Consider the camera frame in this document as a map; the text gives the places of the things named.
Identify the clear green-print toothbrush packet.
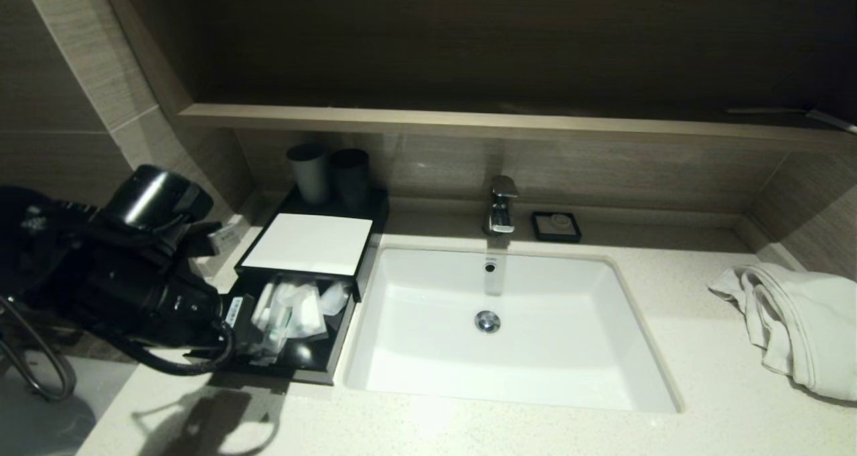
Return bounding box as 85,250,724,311
249,282,275,356

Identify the black box drawer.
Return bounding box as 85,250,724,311
184,274,360,386

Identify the small white wrapped packet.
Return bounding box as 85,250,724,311
320,282,352,316

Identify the grey tumbler cup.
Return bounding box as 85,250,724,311
287,143,331,206

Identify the black tumbler cup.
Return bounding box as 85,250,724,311
328,149,372,209

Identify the chrome faucet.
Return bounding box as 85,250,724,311
483,176,519,236

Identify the black square soap dish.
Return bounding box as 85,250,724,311
531,211,582,244

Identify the white ceramic sink basin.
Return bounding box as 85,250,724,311
343,244,684,414

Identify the white folded towel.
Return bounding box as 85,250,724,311
706,262,857,402

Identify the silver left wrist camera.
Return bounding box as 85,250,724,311
208,222,245,256

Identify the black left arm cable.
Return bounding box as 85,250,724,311
94,319,236,378

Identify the chrome wall fixture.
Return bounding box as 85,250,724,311
0,295,78,403

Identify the wooden wall shelf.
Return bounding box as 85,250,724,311
179,104,857,150

